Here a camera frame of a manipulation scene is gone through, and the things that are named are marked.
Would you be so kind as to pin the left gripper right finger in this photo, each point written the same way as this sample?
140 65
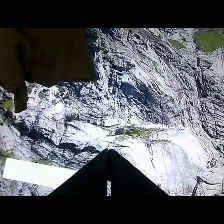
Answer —
128 181

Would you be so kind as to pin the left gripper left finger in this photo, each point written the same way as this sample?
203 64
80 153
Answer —
90 181

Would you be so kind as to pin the brown shirt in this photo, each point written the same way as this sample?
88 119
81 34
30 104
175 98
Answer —
43 56

